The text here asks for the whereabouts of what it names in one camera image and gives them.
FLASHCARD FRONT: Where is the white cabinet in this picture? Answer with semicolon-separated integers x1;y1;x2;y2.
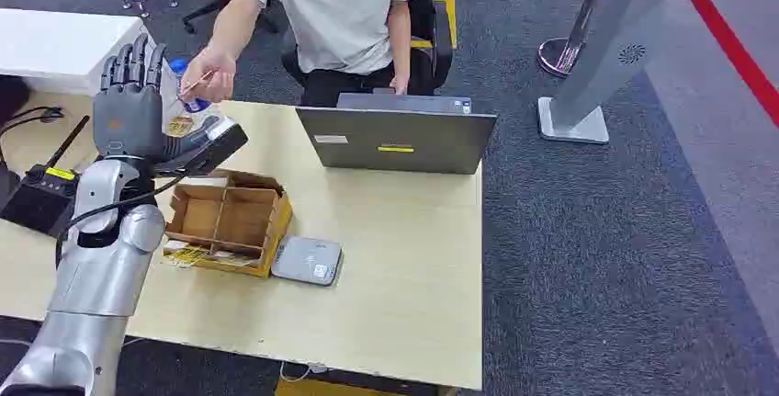
0;7;147;97

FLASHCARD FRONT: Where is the grey laptop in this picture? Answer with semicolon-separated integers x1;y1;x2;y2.
295;106;499;175

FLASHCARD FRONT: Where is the person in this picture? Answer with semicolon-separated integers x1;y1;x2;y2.
180;0;457;108

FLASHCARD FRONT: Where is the wooden card box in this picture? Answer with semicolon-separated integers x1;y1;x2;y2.
162;167;294;279

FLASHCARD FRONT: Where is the black and yellow chair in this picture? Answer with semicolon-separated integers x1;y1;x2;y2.
406;0;458;96

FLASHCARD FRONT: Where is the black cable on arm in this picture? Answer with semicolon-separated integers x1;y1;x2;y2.
54;169;191;267

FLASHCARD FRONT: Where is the thin tan card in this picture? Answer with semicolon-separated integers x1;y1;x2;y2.
181;69;215;95

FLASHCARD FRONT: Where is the white cable under desk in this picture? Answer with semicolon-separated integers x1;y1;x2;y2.
278;361;330;384

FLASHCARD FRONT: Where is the person's right hand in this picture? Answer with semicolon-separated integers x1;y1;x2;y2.
180;44;238;104

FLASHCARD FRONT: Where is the clear bottle with blue cap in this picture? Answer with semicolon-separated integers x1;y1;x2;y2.
167;58;214;116

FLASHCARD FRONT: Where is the yellow box under desk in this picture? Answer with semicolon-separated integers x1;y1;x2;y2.
274;376;458;396

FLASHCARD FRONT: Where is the chrome stanchion post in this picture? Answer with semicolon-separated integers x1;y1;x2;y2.
537;0;625;79

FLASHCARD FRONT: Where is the white card with gold chip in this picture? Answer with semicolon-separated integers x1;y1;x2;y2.
160;99;237;140

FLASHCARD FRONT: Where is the grey card reader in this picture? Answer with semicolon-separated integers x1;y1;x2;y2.
270;235;344;289

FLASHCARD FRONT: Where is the silver kiosk stand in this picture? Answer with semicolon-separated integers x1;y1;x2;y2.
537;0;672;145

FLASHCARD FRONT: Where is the black box with antenna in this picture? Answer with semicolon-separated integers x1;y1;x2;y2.
0;115;91;241

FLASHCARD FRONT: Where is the red floor tape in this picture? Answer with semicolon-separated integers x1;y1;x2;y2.
668;0;779;130

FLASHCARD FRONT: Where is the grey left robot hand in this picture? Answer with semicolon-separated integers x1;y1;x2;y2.
91;33;250;176

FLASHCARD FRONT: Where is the black cable on desk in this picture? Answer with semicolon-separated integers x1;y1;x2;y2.
0;106;66;166

